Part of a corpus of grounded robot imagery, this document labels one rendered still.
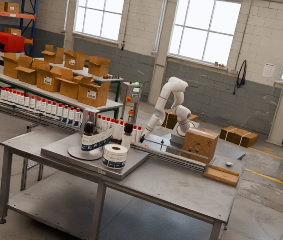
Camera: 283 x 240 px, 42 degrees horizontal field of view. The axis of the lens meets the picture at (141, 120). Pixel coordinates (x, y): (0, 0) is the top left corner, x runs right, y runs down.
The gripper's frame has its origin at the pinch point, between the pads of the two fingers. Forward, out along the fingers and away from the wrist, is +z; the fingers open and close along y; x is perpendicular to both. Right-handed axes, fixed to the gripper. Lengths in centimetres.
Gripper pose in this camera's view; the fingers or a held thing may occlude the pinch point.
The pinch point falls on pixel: (141, 140)
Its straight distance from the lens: 379.3
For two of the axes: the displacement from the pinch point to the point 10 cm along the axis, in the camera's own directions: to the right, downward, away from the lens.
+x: 8.0, 5.7, -2.0
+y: -3.6, 1.9, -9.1
